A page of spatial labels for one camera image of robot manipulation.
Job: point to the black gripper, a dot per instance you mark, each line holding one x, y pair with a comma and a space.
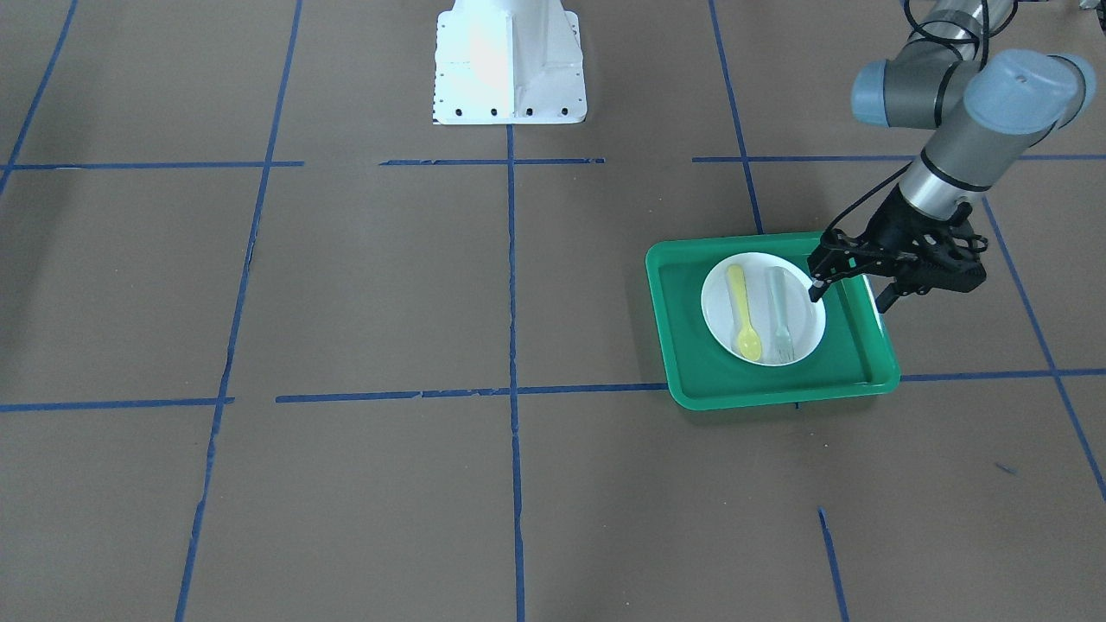
887, 231

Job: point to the yellow plastic spoon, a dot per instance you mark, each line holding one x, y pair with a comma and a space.
747, 341

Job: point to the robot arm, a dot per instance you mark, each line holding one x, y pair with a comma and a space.
984, 110

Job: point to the green plastic tray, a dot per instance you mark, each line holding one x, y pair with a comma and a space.
854, 359

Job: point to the white round plate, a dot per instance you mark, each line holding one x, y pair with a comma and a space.
807, 320

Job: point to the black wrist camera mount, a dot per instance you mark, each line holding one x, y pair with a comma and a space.
946, 258

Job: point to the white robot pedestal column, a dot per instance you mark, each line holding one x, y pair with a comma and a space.
509, 62

